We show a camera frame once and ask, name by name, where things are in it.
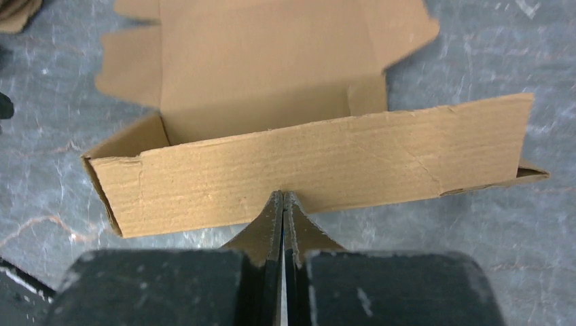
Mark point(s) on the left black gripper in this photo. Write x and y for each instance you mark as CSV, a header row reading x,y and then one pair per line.
x,y
6,107

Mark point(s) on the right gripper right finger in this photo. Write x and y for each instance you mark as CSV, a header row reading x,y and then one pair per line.
x,y
329,285

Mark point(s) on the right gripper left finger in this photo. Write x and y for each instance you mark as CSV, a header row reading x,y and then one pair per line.
x,y
236,284

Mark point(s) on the cardboard box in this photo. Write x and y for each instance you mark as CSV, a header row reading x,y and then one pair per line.
x,y
250,97

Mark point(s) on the stack of flat cardboard blanks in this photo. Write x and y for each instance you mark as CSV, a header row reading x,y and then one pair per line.
x,y
16,13

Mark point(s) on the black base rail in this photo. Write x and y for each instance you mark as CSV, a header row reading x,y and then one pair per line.
x,y
25,300

